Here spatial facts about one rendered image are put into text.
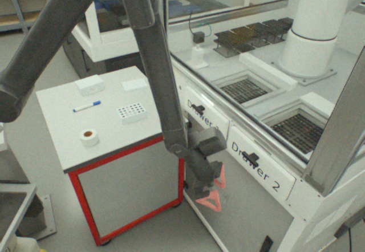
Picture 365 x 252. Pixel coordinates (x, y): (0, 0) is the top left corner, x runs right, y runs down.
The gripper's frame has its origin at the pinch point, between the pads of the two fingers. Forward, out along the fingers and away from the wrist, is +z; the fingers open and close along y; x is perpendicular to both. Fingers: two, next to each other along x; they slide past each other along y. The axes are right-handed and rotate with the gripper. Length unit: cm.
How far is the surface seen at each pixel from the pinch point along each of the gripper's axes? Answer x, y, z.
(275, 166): -15.5, 12.6, 4.1
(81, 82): 65, 55, -50
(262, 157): -12.4, 16.3, 1.7
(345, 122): -37.6, 1.6, -10.0
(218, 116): -0.1, 32.4, -11.5
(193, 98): 10.2, 44.2, -18.8
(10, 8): 298, 293, -199
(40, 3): 268, 322, -188
